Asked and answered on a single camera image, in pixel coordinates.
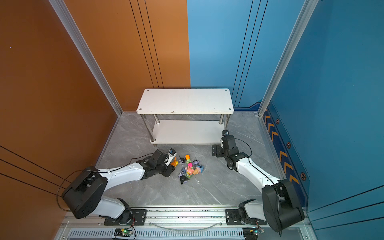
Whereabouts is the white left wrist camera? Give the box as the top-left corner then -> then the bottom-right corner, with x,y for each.
166,148 -> 177,166

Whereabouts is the aluminium corner post left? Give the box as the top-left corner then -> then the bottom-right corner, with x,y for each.
49,0 -> 124,117

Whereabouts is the black purple kuromi figure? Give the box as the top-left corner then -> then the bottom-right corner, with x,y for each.
179,156 -> 186,165

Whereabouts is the grey donkey toy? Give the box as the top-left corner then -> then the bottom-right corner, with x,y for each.
179,168 -> 188,178

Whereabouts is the pink pig toy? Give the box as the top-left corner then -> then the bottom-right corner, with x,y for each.
193,167 -> 203,175

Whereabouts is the green truck orange top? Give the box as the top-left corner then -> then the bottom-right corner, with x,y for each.
185,155 -> 192,165

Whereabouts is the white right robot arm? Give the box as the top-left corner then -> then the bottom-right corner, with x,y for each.
213,131 -> 305,233

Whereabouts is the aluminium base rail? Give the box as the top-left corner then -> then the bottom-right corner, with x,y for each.
55,206 -> 317,240

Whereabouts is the aluminium corner post right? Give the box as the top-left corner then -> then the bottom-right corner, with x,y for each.
258,0 -> 319,118

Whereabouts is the purple eared figure toy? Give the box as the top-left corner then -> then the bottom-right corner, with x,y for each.
193,160 -> 200,167

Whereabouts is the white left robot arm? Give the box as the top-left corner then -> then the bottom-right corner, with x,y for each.
61,149 -> 177,225

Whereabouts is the aluminium corner post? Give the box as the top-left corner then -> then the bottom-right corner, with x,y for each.
49,0 -> 124,117
258,0 -> 319,118

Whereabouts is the green circuit board left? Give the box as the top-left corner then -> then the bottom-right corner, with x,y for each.
114,228 -> 135,239

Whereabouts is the orange fox toy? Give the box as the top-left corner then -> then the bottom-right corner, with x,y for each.
171,159 -> 179,167

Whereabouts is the white two-tier metal shelf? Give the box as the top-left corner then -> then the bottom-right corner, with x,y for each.
137,89 -> 234,145

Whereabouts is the circuit board right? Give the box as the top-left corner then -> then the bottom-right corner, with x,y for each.
242,228 -> 265,240

